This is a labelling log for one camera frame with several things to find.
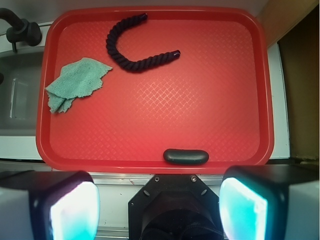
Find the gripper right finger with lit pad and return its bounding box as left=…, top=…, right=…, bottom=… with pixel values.
left=219, top=164, right=320, bottom=240

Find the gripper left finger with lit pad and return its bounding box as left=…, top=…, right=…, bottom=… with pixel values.
left=0, top=170, right=100, bottom=240

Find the light blue cloth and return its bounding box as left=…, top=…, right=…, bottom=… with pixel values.
left=45, top=57, right=113, bottom=114

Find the dark grey oblong pebble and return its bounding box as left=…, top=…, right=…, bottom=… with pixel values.
left=163, top=148, right=210, bottom=166

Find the red plastic tray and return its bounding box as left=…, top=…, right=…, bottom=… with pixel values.
left=36, top=6, right=274, bottom=174

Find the grey toy sink basin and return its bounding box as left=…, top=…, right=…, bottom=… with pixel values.
left=0, top=47, right=44, bottom=137

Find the grey sink faucet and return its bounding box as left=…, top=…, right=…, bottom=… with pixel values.
left=0, top=7, right=43, bottom=53

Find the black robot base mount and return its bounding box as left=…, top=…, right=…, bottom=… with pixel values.
left=128, top=174, right=225, bottom=240

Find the dark blue rope piece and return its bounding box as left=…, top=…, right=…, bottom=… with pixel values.
left=105, top=12, right=181, bottom=74

